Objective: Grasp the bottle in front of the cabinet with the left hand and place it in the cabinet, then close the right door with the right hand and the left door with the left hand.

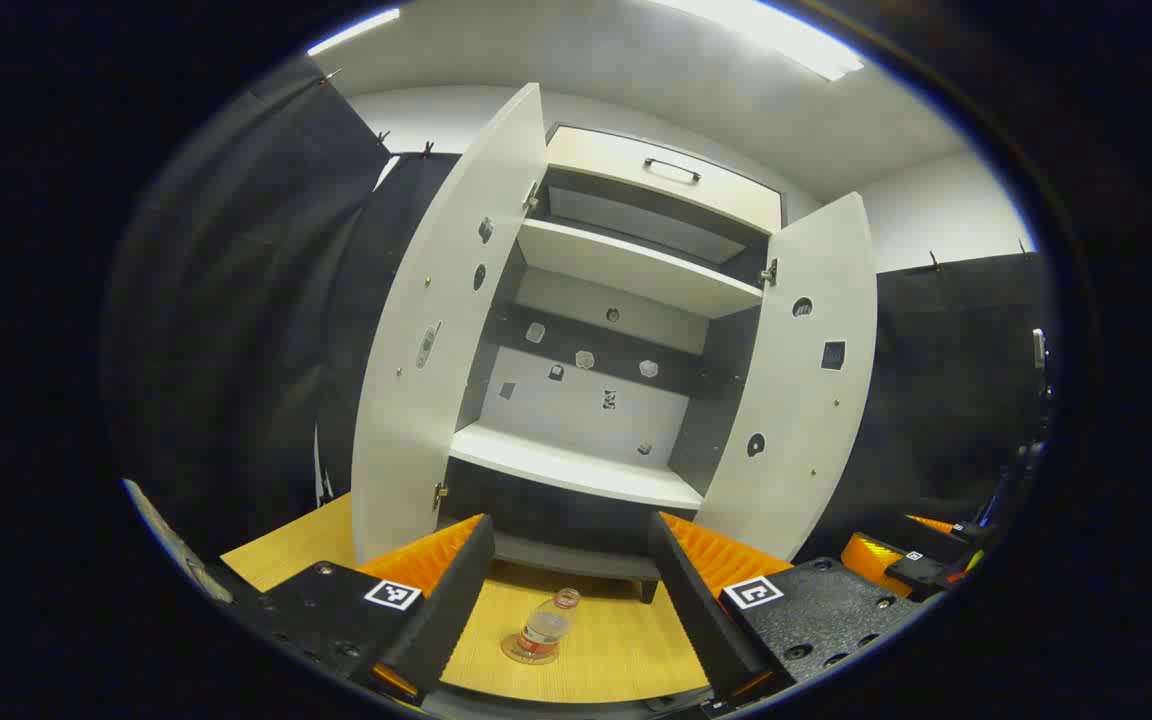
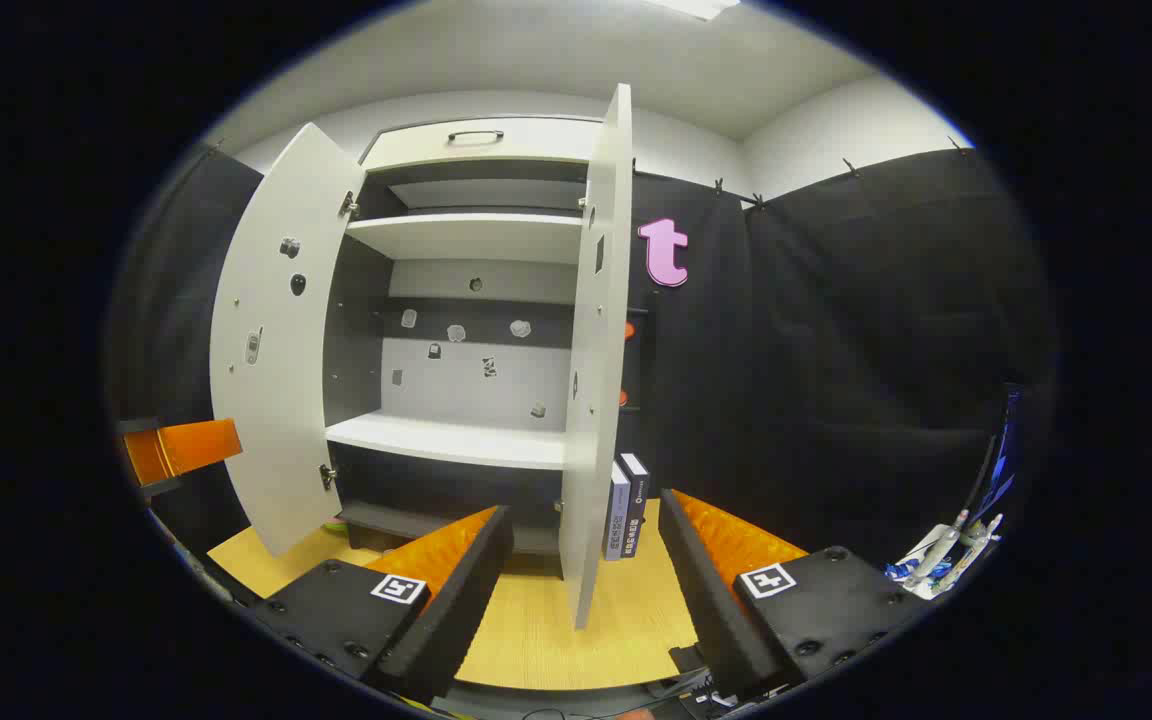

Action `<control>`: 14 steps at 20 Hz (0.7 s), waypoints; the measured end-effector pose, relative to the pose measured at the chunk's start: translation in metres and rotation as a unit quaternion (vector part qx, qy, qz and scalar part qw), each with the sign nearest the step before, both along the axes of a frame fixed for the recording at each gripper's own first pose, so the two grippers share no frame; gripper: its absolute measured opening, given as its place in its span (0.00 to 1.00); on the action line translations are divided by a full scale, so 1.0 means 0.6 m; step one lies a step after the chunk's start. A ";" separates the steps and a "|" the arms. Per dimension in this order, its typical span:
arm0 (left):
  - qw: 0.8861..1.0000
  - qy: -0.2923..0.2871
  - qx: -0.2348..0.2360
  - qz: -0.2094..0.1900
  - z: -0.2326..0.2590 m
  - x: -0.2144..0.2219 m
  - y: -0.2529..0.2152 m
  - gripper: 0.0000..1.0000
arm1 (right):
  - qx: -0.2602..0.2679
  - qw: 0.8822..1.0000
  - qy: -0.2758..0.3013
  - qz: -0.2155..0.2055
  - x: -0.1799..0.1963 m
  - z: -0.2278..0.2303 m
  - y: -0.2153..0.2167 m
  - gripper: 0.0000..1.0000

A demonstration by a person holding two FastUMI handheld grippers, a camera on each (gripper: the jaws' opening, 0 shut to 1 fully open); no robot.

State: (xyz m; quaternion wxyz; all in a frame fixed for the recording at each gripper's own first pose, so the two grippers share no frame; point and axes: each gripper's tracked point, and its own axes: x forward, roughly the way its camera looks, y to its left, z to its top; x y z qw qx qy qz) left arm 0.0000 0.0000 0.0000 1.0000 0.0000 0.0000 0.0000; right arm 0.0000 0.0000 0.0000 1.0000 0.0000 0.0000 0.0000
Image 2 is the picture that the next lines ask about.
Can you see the ceiling light strip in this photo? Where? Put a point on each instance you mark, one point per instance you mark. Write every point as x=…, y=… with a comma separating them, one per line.
x=696, y=6

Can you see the grey slim box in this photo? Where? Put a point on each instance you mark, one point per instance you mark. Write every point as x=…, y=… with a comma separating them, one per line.
x=617, y=515

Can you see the white cabinet drawer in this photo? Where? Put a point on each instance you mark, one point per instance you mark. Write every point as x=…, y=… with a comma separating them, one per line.
x=536, y=145

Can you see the white cabinet with dark walls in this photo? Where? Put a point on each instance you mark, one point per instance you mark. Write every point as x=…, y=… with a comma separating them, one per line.
x=456, y=440

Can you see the black backdrop cloth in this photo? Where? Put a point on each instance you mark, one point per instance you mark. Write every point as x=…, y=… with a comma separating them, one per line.
x=836, y=350

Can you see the black slim box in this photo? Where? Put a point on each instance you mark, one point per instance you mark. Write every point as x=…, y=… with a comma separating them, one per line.
x=636, y=500

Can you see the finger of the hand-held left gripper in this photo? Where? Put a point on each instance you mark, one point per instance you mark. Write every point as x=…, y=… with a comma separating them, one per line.
x=186, y=448

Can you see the white cabinet door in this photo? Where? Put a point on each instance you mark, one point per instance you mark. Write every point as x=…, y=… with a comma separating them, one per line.
x=276, y=400
x=591, y=400

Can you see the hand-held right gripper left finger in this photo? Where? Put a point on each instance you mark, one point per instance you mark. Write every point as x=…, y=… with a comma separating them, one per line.
x=456, y=600

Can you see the white tray with pens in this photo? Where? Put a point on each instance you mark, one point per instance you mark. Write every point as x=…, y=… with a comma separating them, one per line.
x=941, y=560

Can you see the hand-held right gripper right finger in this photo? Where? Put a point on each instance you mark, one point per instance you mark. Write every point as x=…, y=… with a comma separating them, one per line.
x=711, y=600

